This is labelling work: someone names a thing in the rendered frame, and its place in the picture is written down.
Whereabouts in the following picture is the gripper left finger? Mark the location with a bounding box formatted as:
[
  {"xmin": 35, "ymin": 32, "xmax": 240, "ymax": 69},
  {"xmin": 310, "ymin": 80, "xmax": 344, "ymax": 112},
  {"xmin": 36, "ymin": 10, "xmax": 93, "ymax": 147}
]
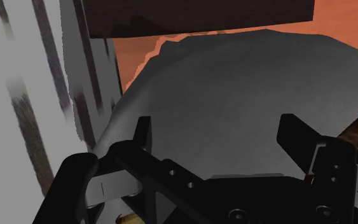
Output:
[{"xmin": 32, "ymin": 116, "xmax": 205, "ymax": 224}]

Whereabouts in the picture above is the small yellow object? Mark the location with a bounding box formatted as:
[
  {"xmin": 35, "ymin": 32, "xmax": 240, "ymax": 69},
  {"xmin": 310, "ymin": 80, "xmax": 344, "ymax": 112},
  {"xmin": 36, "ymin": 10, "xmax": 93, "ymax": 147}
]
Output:
[{"xmin": 114, "ymin": 213, "xmax": 146, "ymax": 224}]

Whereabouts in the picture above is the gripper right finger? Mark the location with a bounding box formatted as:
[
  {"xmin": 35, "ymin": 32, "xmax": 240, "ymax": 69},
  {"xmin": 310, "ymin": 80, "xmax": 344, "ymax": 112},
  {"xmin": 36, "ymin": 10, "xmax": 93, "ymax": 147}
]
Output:
[{"xmin": 276, "ymin": 113, "xmax": 358, "ymax": 224}]

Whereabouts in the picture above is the large grey rounded furniture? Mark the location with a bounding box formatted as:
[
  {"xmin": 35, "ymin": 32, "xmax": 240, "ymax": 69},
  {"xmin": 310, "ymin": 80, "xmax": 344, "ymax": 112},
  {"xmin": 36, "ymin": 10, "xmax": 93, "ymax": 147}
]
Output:
[{"xmin": 92, "ymin": 29, "xmax": 358, "ymax": 224}]

